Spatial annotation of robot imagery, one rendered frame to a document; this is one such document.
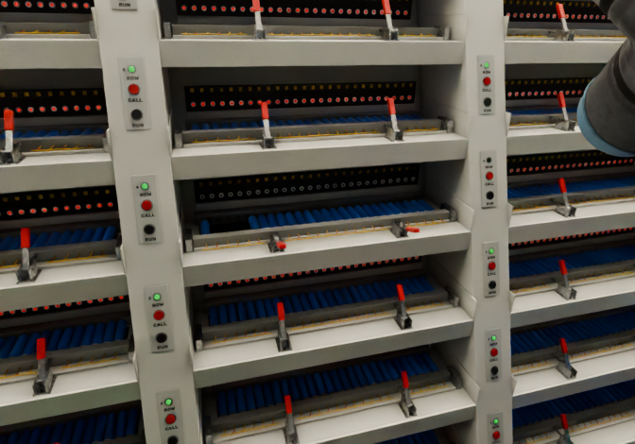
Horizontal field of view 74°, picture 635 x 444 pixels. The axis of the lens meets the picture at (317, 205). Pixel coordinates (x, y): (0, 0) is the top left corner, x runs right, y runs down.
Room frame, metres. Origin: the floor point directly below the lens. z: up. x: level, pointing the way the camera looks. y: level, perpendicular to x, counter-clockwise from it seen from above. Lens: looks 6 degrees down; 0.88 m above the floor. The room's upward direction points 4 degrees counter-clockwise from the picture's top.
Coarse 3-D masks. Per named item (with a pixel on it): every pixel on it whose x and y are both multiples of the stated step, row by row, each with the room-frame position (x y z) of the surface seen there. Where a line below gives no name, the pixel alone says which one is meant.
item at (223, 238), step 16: (304, 224) 0.88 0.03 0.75; (320, 224) 0.88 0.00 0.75; (336, 224) 0.89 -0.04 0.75; (352, 224) 0.90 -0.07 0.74; (368, 224) 0.91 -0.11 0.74; (384, 224) 0.92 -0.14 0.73; (432, 224) 0.93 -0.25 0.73; (208, 240) 0.82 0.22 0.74; (224, 240) 0.83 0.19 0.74; (240, 240) 0.84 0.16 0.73; (256, 240) 0.85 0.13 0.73; (288, 240) 0.85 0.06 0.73
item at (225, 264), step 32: (352, 192) 1.03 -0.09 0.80; (384, 192) 1.05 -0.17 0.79; (192, 224) 0.93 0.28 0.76; (448, 224) 0.95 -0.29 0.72; (192, 256) 0.80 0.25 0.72; (224, 256) 0.80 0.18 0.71; (256, 256) 0.80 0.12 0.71; (288, 256) 0.81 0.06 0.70; (320, 256) 0.83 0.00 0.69; (352, 256) 0.85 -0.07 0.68; (384, 256) 0.87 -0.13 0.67
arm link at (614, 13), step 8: (600, 0) 0.35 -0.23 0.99; (608, 0) 0.34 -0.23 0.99; (616, 0) 0.33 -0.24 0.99; (624, 0) 0.33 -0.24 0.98; (632, 0) 0.32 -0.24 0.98; (600, 8) 0.36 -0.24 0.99; (608, 8) 0.35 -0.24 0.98; (616, 8) 0.34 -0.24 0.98; (624, 8) 0.33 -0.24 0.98; (632, 8) 0.32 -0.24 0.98; (608, 16) 0.36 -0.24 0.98; (616, 16) 0.34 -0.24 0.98; (624, 16) 0.33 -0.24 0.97; (632, 16) 0.33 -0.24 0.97; (616, 24) 0.35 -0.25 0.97; (624, 24) 0.34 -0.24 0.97; (632, 24) 0.33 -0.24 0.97; (624, 32) 0.35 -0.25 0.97; (632, 32) 0.33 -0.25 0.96; (632, 40) 0.34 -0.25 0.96; (624, 48) 0.37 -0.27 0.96; (632, 48) 0.35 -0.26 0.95; (624, 56) 0.36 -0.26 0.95; (632, 56) 0.35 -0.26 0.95; (624, 64) 0.36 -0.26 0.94; (632, 64) 0.35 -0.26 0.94; (624, 72) 0.36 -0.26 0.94; (632, 72) 0.35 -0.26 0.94; (624, 80) 0.37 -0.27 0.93; (632, 80) 0.36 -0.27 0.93; (632, 88) 0.36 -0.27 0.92
